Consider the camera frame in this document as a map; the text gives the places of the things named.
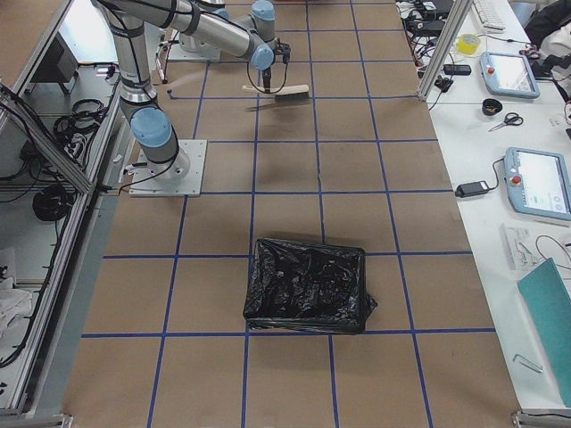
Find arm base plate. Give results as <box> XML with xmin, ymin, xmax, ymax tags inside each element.
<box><xmin>128</xmin><ymin>139</ymin><xmax>207</xmax><ymax>197</ymax></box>
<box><xmin>169</xmin><ymin>34</ymin><xmax>220</xmax><ymax>62</ymax></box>

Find teach pendant near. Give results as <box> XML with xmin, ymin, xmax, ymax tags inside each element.
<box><xmin>503</xmin><ymin>147</ymin><xmax>570</xmax><ymax>221</ymax></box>

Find white hand brush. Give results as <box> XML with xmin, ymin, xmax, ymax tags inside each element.
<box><xmin>242</xmin><ymin>85</ymin><xmax>310</xmax><ymax>102</ymax></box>

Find hex key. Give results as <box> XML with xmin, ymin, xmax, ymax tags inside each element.
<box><xmin>512</xmin><ymin>353</ymin><xmax>543</xmax><ymax>374</ymax></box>

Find teach pendant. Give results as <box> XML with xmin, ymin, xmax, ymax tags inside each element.
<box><xmin>479</xmin><ymin>52</ymin><xmax>540</xmax><ymax>99</ymax></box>
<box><xmin>503</xmin><ymin>147</ymin><xmax>570</xmax><ymax>221</ymax></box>

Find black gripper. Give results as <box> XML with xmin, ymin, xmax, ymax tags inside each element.
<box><xmin>261</xmin><ymin>67</ymin><xmax>272</xmax><ymax>93</ymax></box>

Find teach pendant far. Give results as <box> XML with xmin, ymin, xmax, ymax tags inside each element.
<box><xmin>479</xmin><ymin>52</ymin><xmax>540</xmax><ymax>99</ymax></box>

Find scissors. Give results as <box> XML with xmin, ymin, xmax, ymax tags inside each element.
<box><xmin>489</xmin><ymin>112</ymin><xmax>525</xmax><ymax>132</ymax></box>

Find paper manual sheet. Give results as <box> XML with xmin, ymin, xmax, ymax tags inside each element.
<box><xmin>500</xmin><ymin>223</ymin><xmax>542</xmax><ymax>271</ymax></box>

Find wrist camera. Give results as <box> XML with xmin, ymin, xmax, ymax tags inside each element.
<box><xmin>273</xmin><ymin>38</ymin><xmax>291</xmax><ymax>65</ymax></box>

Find white cloth rag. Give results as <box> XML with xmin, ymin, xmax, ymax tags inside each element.
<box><xmin>0</xmin><ymin>247</ymin><xmax>35</xmax><ymax>340</ymax></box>

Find small black bowl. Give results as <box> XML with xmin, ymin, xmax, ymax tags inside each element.
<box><xmin>481</xmin><ymin>98</ymin><xmax>503</xmax><ymax>117</ymax></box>

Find aluminium frame post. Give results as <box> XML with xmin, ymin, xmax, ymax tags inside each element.
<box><xmin>417</xmin><ymin>0</ymin><xmax>472</xmax><ymax>101</ymax></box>

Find teal folder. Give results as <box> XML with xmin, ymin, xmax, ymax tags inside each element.
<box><xmin>517</xmin><ymin>259</ymin><xmax>570</xmax><ymax>407</ymax></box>

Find white keyboard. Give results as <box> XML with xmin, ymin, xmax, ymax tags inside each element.
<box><xmin>472</xmin><ymin>0</ymin><xmax>506</xmax><ymax>34</ymax></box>

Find black power adapter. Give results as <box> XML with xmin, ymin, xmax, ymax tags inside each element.
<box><xmin>454</xmin><ymin>180</ymin><xmax>491</xmax><ymax>198</ymax></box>

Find yellow tape roll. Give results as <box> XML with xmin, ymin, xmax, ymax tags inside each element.
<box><xmin>456</xmin><ymin>34</ymin><xmax>481</xmax><ymax>56</ymax></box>

